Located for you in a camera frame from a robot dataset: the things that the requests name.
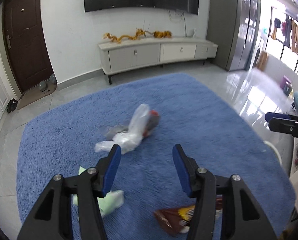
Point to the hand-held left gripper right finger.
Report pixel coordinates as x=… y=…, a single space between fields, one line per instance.
x=182 y=172

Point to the white router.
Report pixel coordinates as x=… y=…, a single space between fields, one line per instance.
x=194 y=33

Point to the grey slipper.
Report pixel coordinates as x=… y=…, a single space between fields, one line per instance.
x=52 y=78
x=43 y=86

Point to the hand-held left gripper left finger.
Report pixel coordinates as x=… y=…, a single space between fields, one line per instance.
x=112 y=172

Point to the brown packet with white label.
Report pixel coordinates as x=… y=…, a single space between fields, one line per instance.
x=173 y=216

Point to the blue fluffy mat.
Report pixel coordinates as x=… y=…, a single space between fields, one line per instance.
x=151 y=100

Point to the white plastic bag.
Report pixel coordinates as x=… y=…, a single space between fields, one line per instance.
x=124 y=142

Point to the hanging clothes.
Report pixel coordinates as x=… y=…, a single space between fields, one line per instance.
x=293 y=36

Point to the golden dragon ornament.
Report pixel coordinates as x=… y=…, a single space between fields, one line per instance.
x=136 y=35

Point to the white television cabinet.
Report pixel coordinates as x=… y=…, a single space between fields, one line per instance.
x=151 y=55

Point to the brown door mat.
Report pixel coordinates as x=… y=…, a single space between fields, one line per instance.
x=36 y=96

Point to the steel refrigerator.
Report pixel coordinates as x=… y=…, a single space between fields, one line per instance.
x=246 y=30

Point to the cardboard box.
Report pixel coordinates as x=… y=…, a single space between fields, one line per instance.
x=262 y=61

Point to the clear plastic bag red contents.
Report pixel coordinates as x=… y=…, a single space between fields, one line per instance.
x=141 y=120

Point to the dark brown door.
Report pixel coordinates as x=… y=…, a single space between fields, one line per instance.
x=26 y=42

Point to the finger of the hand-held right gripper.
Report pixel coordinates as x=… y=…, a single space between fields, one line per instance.
x=283 y=126

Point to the black shoes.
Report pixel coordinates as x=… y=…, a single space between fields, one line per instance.
x=12 y=105

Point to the purple storage box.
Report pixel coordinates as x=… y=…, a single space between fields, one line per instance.
x=286 y=85

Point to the light green wrapper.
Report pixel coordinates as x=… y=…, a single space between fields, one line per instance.
x=111 y=201

